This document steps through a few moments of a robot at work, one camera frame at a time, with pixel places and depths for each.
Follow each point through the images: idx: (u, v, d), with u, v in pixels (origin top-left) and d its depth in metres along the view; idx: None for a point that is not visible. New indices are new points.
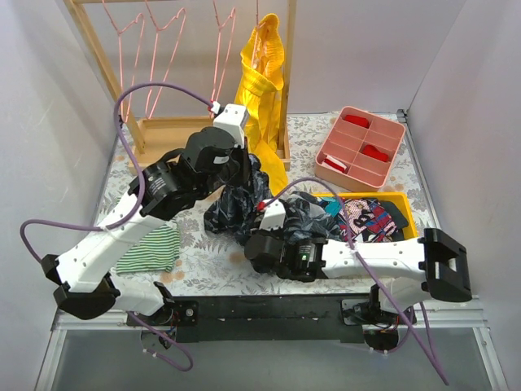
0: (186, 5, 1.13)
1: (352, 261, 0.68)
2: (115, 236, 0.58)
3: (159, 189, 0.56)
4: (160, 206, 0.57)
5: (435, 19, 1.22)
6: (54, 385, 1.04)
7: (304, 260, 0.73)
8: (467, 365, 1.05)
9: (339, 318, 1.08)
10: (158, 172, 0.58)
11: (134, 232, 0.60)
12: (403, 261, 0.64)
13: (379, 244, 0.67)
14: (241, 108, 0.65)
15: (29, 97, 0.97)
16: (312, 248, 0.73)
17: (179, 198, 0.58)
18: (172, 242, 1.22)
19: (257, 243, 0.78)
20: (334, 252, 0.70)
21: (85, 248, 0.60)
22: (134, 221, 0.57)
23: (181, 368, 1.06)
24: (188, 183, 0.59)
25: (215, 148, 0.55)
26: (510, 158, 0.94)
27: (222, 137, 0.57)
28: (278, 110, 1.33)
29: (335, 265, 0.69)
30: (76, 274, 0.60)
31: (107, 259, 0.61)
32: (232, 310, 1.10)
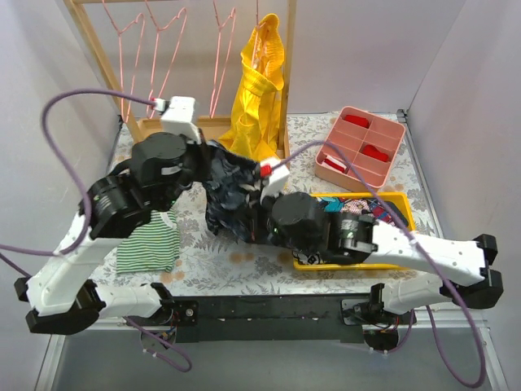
0: (186, 5, 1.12)
1: (408, 252, 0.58)
2: (70, 262, 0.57)
3: (105, 207, 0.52)
4: (110, 224, 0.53)
5: (436, 19, 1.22)
6: (54, 385, 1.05)
7: (352, 239, 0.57)
8: (467, 365, 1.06)
9: (339, 318, 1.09)
10: (105, 189, 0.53)
11: (93, 254, 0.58)
12: (463, 265, 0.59)
13: (436, 240, 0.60)
14: (188, 103, 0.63)
15: (29, 97, 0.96)
16: (359, 225, 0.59)
17: (130, 215, 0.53)
18: (172, 243, 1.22)
19: (292, 204, 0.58)
20: (388, 237, 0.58)
21: (47, 274, 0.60)
22: (86, 244, 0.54)
23: (181, 368, 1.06)
24: (136, 199, 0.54)
25: (160, 160, 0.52)
26: (510, 159, 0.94)
27: (169, 147, 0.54)
28: (278, 110, 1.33)
29: (388, 253, 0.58)
30: (41, 301, 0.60)
31: (70, 283, 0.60)
32: (232, 311, 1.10)
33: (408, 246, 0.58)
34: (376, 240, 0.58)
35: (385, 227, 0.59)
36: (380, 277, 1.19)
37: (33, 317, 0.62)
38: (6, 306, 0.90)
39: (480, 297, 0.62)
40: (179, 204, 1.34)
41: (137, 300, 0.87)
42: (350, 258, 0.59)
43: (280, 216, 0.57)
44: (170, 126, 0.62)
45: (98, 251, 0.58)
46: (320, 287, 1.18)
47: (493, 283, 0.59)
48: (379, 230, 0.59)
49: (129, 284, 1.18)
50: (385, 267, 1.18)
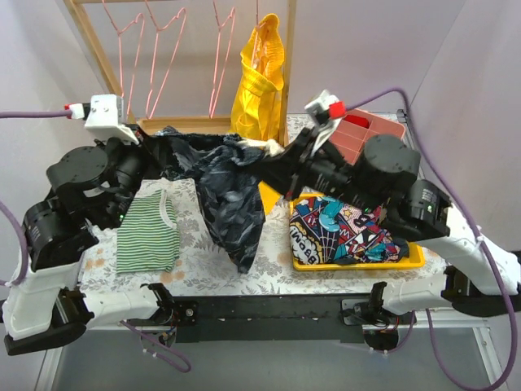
0: (186, 4, 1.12)
1: (470, 244, 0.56)
2: (22, 291, 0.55)
3: (36, 237, 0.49)
4: (48, 252, 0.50)
5: (436, 19, 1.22)
6: (54, 385, 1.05)
7: (429, 212, 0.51)
8: (467, 365, 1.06)
9: (340, 318, 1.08)
10: (38, 214, 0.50)
11: (48, 278, 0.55)
12: (510, 275, 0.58)
13: (492, 245, 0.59)
14: (110, 101, 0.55)
15: (29, 97, 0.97)
16: (435, 198, 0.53)
17: (65, 243, 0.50)
18: (172, 243, 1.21)
19: (387, 152, 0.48)
20: (458, 225, 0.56)
21: (10, 300, 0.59)
22: (32, 273, 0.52)
23: (180, 369, 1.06)
24: (70, 221, 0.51)
25: (74, 182, 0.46)
26: (510, 158, 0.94)
27: (85, 166, 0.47)
28: (278, 110, 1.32)
29: (453, 239, 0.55)
30: (12, 326, 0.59)
31: (33, 308, 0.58)
32: (232, 311, 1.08)
33: (473, 239, 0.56)
34: (447, 221, 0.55)
35: (454, 213, 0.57)
36: (380, 277, 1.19)
37: (8, 341, 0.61)
38: None
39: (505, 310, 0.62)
40: (179, 204, 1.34)
41: (130, 304, 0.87)
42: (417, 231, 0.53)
43: (374, 155, 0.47)
44: (98, 132, 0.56)
45: (54, 275, 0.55)
46: (320, 287, 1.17)
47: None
48: (450, 215, 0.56)
49: (129, 284, 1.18)
50: (385, 267, 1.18)
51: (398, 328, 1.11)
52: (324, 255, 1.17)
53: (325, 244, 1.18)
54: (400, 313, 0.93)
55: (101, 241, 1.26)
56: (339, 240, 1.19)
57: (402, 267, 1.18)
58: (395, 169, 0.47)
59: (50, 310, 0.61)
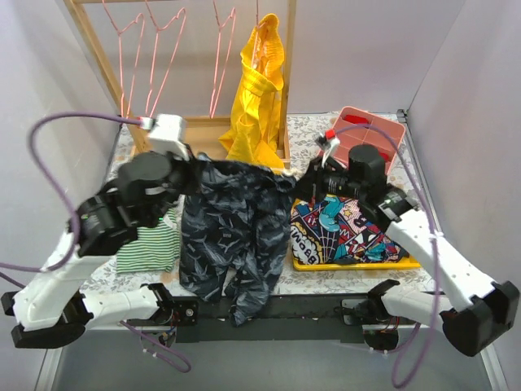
0: (186, 5, 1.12)
1: (420, 239, 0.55)
2: (56, 279, 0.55)
3: (92, 226, 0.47)
4: (94, 246, 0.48)
5: (436, 19, 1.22)
6: (54, 385, 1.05)
7: (387, 204, 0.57)
8: (467, 365, 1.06)
9: (339, 316, 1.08)
10: (94, 206, 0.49)
11: (81, 270, 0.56)
12: (460, 283, 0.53)
13: (459, 252, 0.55)
14: (175, 119, 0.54)
15: (29, 97, 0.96)
16: (400, 200, 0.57)
17: (117, 235, 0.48)
18: (171, 243, 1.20)
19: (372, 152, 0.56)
20: (413, 222, 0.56)
21: (34, 289, 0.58)
22: (72, 262, 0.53)
23: (180, 369, 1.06)
24: (124, 219, 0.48)
25: (143, 181, 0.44)
26: (510, 158, 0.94)
27: (155, 166, 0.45)
28: (278, 110, 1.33)
29: (401, 230, 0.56)
30: (28, 316, 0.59)
31: (57, 298, 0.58)
32: (232, 311, 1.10)
33: (426, 237, 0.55)
34: (401, 215, 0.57)
35: (418, 215, 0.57)
36: (380, 277, 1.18)
37: (19, 332, 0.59)
38: None
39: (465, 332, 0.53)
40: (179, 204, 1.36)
41: (129, 305, 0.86)
42: (375, 221, 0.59)
43: (359, 155, 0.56)
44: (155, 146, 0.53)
45: (88, 268, 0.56)
46: (320, 287, 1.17)
47: (480, 316, 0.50)
48: (410, 214, 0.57)
49: (129, 284, 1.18)
50: (385, 267, 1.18)
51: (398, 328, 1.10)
52: (324, 255, 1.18)
53: (325, 244, 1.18)
54: (390, 312, 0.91)
55: None
56: (339, 240, 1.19)
57: (402, 267, 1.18)
58: (360, 158, 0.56)
59: (64, 305, 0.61)
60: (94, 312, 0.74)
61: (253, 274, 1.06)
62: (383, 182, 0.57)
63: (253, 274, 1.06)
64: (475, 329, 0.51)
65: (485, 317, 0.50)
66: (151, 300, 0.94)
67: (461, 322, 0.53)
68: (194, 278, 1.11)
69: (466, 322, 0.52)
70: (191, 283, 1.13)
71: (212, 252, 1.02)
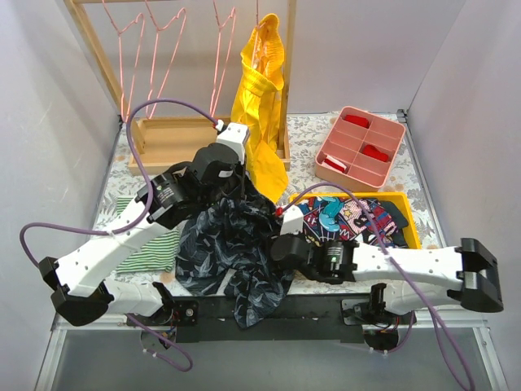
0: (186, 4, 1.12)
1: (386, 266, 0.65)
2: (120, 241, 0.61)
3: (166, 198, 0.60)
4: (166, 214, 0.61)
5: (435, 19, 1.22)
6: (54, 385, 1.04)
7: (334, 263, 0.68)
8: (468, 366, 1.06)
9: (339, 317, 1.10)
10: (167, 181, 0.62)
11: (141, 239, 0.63)
12: (440, 270, 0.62)
13: (414, 250, 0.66)
14: (242, 127, 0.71)
15: (29, 97, 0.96)
16: (342, 252, 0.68)
17: (184, 207, 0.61)
18: (172, 242, 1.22)
19: (284, 243, 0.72)
20: (366, 255, 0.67)
21: (88, 252, 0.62)
22: (141, 226, 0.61)
23: (181, 368, 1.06)
24: (193, 195, 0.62)
25: (220, 163, 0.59)
26: (510, 159, 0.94)
27: (228, 153, 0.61)
28: (278, 110, 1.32)
29: (368, 270, 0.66)
30: (76, 278, 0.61)
31: (110, 263, 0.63)
32: (232, 311, 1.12)
33: (383, 260, 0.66)
34: (355, 260, 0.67)
35: (363, 250, 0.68)
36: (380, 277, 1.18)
37: (63, 293, 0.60)
38: (7, 305, 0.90)
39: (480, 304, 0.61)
40: None
41: (140, 296, 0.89)
42: (339, 280, 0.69)
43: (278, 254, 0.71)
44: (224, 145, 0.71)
45: (149, 235, 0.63)
46: (320, 287, 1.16)
47: (477, 285, 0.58)
48: (357, 252, 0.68)
49: None
50: None
51: (398, 328, 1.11)
52: None
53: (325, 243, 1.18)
54: (400, 313, 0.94)
55: None
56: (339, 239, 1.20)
57: None
58: (283, 252, 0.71)
59: (103, 277, 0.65)
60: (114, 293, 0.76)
61: (269, 276, 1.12)
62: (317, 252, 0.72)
63: (267, 275, 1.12)
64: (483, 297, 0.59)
65: (478, 283, 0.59)
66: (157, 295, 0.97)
67: (469, 300, 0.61)
68: (194, 276, 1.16)
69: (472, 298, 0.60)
70: (189, 278, 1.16)
71: (220, 252, 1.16)
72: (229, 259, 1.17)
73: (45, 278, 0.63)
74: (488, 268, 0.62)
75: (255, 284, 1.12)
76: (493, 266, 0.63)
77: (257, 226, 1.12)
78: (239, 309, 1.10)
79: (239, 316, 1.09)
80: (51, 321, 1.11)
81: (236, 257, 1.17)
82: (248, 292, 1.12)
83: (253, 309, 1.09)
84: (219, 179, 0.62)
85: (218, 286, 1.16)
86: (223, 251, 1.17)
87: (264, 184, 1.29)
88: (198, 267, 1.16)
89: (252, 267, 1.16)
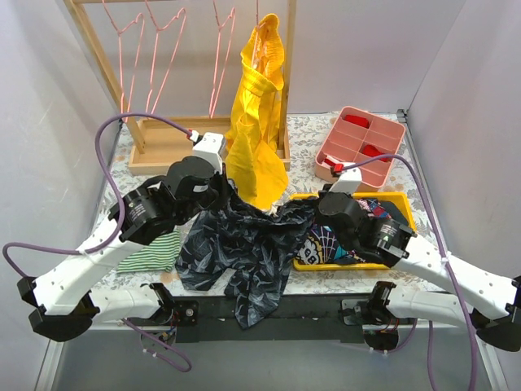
0: (186, 4, 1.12)
1: (436, 267, 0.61)
2: (92, 261, 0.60)
3: (138, 215, 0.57)
4: (138, 231, 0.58)
5: (435, 20, 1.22)
6: (54, 385, 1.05)
7: (387, 241, 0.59)
8: (468, 365, 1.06)
9: (339, 317, 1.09)
10: (139, 197, 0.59)
11: (116, 257, 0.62)
12: (491, 295, 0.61)
13: (472, 266, 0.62)
14: (219, 137, 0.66)
15: (29, 98, 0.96)
16: (395, 233, 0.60)
17: (159, 224, 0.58)
18: (172, 243, 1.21)
19: (337, 199, 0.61)
20: (422, 249, 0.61)
21: (64, 272, 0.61)
22: (114, 245, 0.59)
23: (180, 368, 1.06)
24: (165, 210, 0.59)
25: (194, 178, 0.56)
26: (510, 159, 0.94)
27: (203, 167, 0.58)
28: (278, 110, 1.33)
29: (417, 264, 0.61)
30: (52, 299, 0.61)
31: (85, 282, 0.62)
32: (232, 311, 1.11)
33: (439, 262, 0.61)
34: (408, 248, 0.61)
35: (417, 242, 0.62)
36: (380, 277, 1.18)
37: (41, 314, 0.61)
38: (7, 305, 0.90)
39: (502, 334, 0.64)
40: None
41: (133, 302, 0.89)
42: (379, 259, 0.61)
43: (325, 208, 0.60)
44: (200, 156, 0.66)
45: (124, 252, 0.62)
46: (320, 287, 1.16)
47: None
48: (413, 243, 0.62)
49: (129, 284, 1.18)
50: (386, 267, 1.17)
51: (400, 328, 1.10)
52: (324, 255, 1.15)
53: (325, 245, 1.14)
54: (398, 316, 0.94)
55: None
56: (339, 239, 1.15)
57: None
58: (334, 210, 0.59)
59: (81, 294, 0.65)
60: (98, 306, 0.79)
61: (271, 276, 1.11)
62: (367, 221, 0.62)
63: (270, 275, 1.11)
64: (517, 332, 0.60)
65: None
66: (152, 298, 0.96)
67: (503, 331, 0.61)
68: (191, 269, 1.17)
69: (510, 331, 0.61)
70: (186, 270, 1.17)
71: (219, 253, 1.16)
72: (229, 261, 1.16)
73: (24, 297, 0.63)
74: None
75: (257, 283, 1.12)
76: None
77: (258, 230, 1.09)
78: (239, 309, 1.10)
79: (241, 316, 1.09)
80: None
81: (235, 259, 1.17)
82: (248, 292, 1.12)
83: (254, 308, 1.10)
84: (191, 193, 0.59)
85: (212, 283, 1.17)
86: (222, 252, 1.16)
87: (264, 183, 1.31)
88: (197, 261, 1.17)
89: (252, 266, 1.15)
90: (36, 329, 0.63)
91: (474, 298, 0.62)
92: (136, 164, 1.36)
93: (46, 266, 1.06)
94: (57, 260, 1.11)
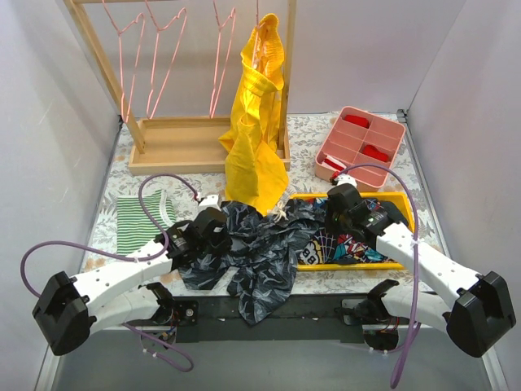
0: (186, 4, 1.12)
1: (404, 248, 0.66)
2: (142, 268, 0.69)
3: (178, 247, 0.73)
4: (175, 259, 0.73)
5: (435, 19, 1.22)
6: (54, 385, 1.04)
7: (372, 223, 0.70)
8: (467, 365, 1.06)
9: (339, 316, 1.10)
10: (178, 232, 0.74)
11: (153, 273, 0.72)
12: (447, 278, 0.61)
13: (442, 254, 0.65)
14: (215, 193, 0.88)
15: (29, 97, 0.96)
16: (383, 218, 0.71)
17: (188, 255, 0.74)
18: None
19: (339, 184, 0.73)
20: (396, 232, 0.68)
21: (111, 271, 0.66)
22: (158, 261, 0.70)
23: (180, 368, 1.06)
24: (194, 245, 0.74)
25: (216, 221, 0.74)
26: (510, 159, 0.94)
27: (220, 213, 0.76)
28: (278, 110, 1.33)
29: (388, 243, 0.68)
30: (96, 292, 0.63)
31: (124, 287, 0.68)
32: (233, 310, 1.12)
33: (409, 244, 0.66)
34: (386, 229, 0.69)
35: (397, 227, 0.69)
36: (380, 277, 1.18)
37: (82, 303, 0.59)
38: (8, 305, 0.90)
39: (461, 329, 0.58)
40: (178, 204, 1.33)
41: (130, 305, 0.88)
42: (362, 238, 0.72)
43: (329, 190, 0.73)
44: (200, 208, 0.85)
45: (158, 272, 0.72)
46: (320, 287, 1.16)
47: (469, 305, 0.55)
48: (393, 226, 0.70)
49: None
50: (385, 267, 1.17)
51: (399, 329, 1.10)
52: (324, 255, 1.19)
53: (324, 244, 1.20)
54: (391, 313, 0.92)
55: (101, 241, 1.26)
56: (339, 239, 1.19)
57: (403, 267, 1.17)
58: (334, 190, 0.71)
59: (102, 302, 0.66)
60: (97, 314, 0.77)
61: (280, 275, 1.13)
62: (363, 207, 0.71)
63: (279, 274, 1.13)
64: (469, 321, 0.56)
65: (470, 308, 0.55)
66: (151, 300, 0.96)
67: (454, 318, 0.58)
68: (194, 268, 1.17)
69: (460, 318, 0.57)
70: (189, 269, 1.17)
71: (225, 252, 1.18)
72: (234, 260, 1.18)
73: (56, 292, 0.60)
74: (498, 317, 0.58)
75: (263, 280, 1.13)
76: (503, 322, 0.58)
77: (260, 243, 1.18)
78: (245, 306, 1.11)
79: (247, 314, 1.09)
80: None
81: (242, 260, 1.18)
82: (251, 288, 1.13)
83: (260, 303, 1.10)
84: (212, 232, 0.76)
85: (214, 283, 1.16)
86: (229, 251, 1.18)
87: (265, 183, 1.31)
88: (199, 260, 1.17)
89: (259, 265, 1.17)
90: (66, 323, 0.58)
91: (437, 285, 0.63)
92: (135, 164, 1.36)
93: (46, 266, 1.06)
94: (57, 259, 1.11)
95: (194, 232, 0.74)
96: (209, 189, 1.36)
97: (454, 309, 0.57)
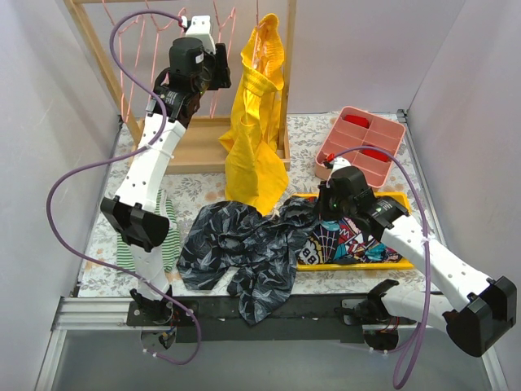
0: (186, 4, 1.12)
1: (414, 243, 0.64)
2: (159, 148, 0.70)
3: (174, 98, 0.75)
4: (180, 114, 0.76)
5: (435, 20, 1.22)
6: (54, 385, 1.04)
7: (379, 213, 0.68)
8: (467, 365, 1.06)
9: (339, 316, 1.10)
10: (167, 90, 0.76)
11: (170, 143, 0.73)
12: (458, 280, 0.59)
13: (452, 255, 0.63)
14: (205, 19, 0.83)
15: (29, 98, 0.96)
16: (391, 208, 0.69)
17: (190, 101, 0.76)
18: (172, 243, 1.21)
19: (347, 169, 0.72)
20: (405, 227, 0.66)
21: (139, 170, 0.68)
22: (168, 129, 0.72)
23: (179, 362, 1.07)
24: (185, 89, 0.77)
25: (193, 50, 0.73)
26: (510, 159, 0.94)
27: (194, 41, 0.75)
28: (278, 110, 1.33)
29: (397, 238, 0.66)
30: (142, 193, 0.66)
31: (158, 174, 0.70)
32: (232, 311, 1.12)
33: (418, 241, 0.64)
34: (394, 221, 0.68)
35: (407, 221, 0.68)
36: (380, 277, 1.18)
37: (140, 211, 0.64)
38: (9, 305, 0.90)
39: (465, 332, 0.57)
40: (179, 204, 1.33)
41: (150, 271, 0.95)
42: (367, 227, 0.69)
43: (335, 175, 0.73)
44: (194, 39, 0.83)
45: (172, 143, 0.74)
46: (320, 287, 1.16)
47: (479, 312, 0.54)
48: (402, 220, 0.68)
49: (129, 284, 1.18)
50: (385, 267, 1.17)
51: (400, 328, 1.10)
52: (324, 255, 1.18)
53: (324, 244, 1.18)
54: (391, 313, 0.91)
55: (101, 241, 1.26)
56: (339, 239, 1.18)
57: (403, 266, 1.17)
58: (341, 175, 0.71)
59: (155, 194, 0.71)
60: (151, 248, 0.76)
61: (280, 275, 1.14)
62: (369, 195, 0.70)
63: (279, 274, 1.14)
64: (475, 326, 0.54)
65: (477, 313, 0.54)
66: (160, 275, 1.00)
67: (461, 320, 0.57)
68: (194, 268, 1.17)
69: (465, 322, 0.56)
70: (190, 269, 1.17)
71: (225, 252, 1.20)
72: (234, 260, 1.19)
73: (114, 213, 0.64)
74: (501, 321, 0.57)
75: (263, 280, 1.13)
76: (505, 324, 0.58)
77: (258, 242, 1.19)
78: (245, 306, 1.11)
79: (247, 314, 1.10)
80: (51, 321, 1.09)
81: (242, 260, 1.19)
82: (251, 288, 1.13)
83: (260, 303, 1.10)
84: (196, 65, 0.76)
85: (214, 283, 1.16)
86: (229, 250, 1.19)
87: (264, 183, 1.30)
88: (199, 260, 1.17)
89: (259, 265, 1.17)
90: (143, 229, 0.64)
91: (444, 285, 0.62)
92: None
93: (46, 266, 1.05)
94: (57, 259, 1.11)
95: (178, 77, 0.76)
96: (208, 189, 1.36)
97: (461, 312, 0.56)
